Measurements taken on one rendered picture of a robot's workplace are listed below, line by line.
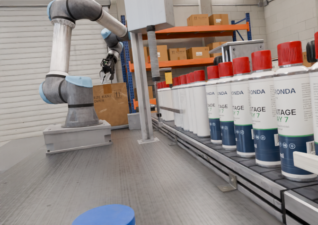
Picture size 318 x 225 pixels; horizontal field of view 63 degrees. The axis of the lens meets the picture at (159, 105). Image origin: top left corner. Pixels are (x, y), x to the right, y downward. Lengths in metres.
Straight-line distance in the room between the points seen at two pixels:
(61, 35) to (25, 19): 4.35
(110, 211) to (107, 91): 1.36
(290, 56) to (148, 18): 0.70
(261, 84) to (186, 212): 0.25
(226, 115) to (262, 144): 0.15
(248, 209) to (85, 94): 0.90
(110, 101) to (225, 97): 1.13
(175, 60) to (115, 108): 3.55
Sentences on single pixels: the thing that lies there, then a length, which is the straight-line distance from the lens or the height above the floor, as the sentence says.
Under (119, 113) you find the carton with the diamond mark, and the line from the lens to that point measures 1.66.
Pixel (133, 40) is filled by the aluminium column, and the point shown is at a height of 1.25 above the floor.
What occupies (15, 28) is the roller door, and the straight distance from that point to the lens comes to 5.70.
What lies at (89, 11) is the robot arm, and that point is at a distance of 1.38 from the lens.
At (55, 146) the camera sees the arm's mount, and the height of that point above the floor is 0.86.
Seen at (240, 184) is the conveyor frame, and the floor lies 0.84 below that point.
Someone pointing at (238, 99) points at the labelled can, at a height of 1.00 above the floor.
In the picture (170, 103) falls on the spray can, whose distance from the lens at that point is 1.30.
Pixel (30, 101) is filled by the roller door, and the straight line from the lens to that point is 5.49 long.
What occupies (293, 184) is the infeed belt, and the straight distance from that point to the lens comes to 0.43.
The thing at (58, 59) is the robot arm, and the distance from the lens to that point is 1.34.
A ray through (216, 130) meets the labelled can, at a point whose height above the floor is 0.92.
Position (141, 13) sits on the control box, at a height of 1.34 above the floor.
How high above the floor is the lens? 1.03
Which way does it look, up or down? 3 degrees down
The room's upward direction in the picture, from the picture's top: 6 degrees counter-clockwise
